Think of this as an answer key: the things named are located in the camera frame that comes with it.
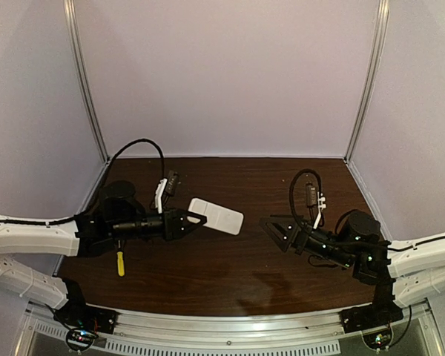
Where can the yellow handled screwdriver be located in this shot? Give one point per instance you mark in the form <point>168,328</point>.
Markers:
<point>120,259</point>

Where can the right aluminium corner post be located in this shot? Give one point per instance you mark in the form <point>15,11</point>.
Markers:
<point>378,43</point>

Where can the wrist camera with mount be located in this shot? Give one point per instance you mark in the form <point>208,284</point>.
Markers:
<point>315,203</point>
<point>165,190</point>

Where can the aluminium corner post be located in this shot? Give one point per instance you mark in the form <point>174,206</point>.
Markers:
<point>378,43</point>
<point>84,85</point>

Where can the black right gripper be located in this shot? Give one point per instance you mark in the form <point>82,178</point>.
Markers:
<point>298,239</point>

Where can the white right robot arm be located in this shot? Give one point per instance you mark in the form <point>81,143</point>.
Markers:
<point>403,271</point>

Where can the white remote control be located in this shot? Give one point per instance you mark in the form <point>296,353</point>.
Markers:
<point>219,218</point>

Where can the aluminium front rail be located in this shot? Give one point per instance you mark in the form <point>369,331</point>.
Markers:
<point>313,333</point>

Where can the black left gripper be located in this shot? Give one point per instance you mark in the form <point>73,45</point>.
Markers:
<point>170,224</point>

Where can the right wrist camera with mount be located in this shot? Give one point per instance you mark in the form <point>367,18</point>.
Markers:
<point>315,203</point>

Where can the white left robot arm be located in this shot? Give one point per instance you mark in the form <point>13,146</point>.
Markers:
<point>37,237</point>

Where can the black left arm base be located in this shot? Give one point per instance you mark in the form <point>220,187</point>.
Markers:
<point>84,323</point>

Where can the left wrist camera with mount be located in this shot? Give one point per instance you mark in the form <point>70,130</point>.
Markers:
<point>165,190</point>

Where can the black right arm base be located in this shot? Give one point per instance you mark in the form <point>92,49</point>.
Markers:
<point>374,320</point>

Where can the left aluminium corner post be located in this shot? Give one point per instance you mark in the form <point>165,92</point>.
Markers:
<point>84,85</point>

